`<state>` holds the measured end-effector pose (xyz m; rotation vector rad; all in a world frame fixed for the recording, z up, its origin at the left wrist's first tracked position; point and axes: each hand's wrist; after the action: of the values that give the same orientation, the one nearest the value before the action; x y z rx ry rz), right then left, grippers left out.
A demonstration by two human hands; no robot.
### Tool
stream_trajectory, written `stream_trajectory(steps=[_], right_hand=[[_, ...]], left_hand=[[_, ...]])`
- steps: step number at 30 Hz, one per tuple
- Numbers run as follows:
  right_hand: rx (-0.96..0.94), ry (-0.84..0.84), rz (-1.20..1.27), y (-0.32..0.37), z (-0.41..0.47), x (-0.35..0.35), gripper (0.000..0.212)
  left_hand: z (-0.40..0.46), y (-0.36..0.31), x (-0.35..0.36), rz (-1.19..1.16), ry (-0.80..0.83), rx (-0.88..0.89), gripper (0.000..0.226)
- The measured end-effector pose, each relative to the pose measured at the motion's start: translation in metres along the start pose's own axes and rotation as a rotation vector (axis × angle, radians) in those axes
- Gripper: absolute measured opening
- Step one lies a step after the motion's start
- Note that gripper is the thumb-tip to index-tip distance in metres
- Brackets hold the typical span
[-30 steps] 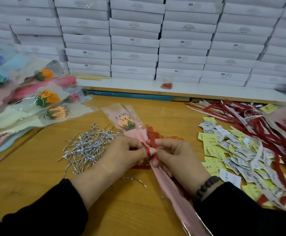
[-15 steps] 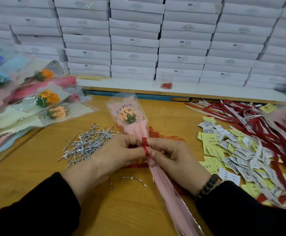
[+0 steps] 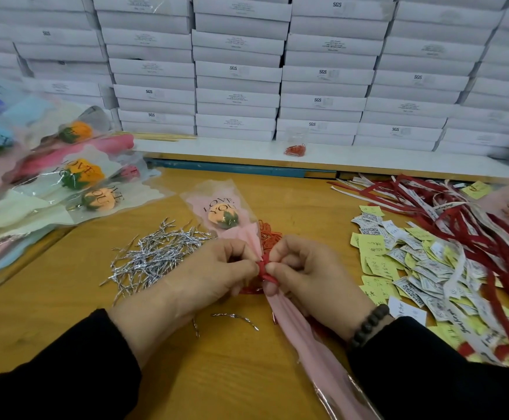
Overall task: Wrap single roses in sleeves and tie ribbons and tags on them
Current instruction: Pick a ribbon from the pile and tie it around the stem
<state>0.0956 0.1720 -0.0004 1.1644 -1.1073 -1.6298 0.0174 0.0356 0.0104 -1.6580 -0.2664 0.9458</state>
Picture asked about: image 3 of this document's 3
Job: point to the wooden sticks bundle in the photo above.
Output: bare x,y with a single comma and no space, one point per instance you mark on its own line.
160,136

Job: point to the pile of red ribbons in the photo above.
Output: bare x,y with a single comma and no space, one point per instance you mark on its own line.
465,227

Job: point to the person's right hand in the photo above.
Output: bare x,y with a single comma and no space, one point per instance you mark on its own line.
320,284

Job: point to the wall of stacked white boxes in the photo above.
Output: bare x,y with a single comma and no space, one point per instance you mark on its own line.
237,65

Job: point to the pile of silver twist ties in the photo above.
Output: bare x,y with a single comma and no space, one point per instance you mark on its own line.
149,253

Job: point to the long white board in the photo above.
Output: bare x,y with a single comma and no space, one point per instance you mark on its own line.
395,159

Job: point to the pile of yellow white tags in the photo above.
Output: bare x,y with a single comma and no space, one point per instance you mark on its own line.
412,275

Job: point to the pile of orange paper clips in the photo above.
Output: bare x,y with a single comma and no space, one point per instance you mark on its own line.
270,233

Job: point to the person's right forearm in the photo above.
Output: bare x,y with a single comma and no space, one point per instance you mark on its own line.
443,376

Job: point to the pink flower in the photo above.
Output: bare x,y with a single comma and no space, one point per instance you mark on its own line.
224,212

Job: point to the small bag of red clips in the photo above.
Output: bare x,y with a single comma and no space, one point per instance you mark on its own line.
296,150

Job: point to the person's left forearm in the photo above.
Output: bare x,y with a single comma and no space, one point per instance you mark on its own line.
57,371

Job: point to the person's left hand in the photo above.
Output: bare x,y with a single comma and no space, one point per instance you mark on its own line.
193,284

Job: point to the single red ribbon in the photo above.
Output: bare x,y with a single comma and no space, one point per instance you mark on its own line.
266,271

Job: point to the pile of flowers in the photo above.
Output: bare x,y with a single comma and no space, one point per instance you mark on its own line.
27,196

